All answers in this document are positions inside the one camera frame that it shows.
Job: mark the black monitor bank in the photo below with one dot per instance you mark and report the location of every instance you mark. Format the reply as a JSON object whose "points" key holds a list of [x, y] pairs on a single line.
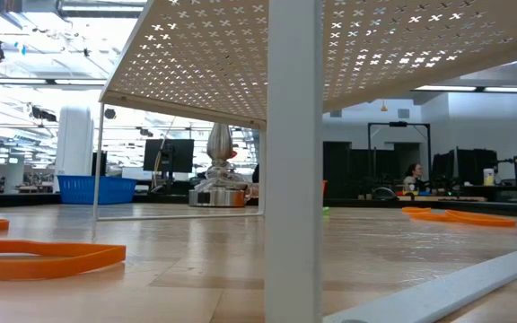
{"points": [[469, 166]]}

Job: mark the black gantry frame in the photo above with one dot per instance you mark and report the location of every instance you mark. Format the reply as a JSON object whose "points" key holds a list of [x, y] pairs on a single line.
{"points": [[398, 124]]}

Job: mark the black round ceiling device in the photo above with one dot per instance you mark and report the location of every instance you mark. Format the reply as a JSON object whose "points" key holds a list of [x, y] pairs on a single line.
{"points": [[110, 113]]}

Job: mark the black aluminium table frame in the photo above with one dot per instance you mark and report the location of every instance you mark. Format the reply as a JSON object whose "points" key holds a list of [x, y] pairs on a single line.
{"points": [[465, 206]]}

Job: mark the person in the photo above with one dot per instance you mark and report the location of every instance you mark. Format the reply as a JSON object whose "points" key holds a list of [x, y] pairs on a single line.
{"points": [[256, 174], [413, 172]]}

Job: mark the white yellow container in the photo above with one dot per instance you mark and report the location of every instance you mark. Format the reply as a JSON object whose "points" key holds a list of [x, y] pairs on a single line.
{"points": [[489, 177]]}

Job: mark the silver lamp with white shade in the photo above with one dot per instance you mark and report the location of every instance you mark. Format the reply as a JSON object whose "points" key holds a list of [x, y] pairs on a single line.
{"points": [[219, 143]]}

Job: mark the green rubber band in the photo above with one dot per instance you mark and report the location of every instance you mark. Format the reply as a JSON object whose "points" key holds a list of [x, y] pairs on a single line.
{"points": [[326, 211]]}

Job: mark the black upright box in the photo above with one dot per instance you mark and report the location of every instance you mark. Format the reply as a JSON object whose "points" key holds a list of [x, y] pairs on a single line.
{"points": [[102, 163]]}

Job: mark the yellow ceiling pendant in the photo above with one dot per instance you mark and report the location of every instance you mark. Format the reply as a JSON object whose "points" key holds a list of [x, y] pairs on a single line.
{"points": [[383, 107]]}

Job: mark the white round column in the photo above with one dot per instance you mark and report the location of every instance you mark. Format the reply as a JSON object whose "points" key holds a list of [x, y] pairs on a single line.
{"points": [[74, 148]]}

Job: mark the blue plastic basket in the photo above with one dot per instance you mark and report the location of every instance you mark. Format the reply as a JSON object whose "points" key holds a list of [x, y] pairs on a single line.
{"points": [[97, 190]]}

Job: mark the black desk stand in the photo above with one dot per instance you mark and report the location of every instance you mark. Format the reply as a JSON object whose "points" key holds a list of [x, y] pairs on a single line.
{"points": [[516, 175]]}

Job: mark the black background monitor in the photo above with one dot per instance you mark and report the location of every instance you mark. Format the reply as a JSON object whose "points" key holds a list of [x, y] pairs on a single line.
{"points": [[169, 154]]}

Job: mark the white perforated metal shelf riser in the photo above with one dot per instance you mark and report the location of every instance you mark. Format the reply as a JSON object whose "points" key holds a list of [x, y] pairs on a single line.
{"points": [[294, 157]]}

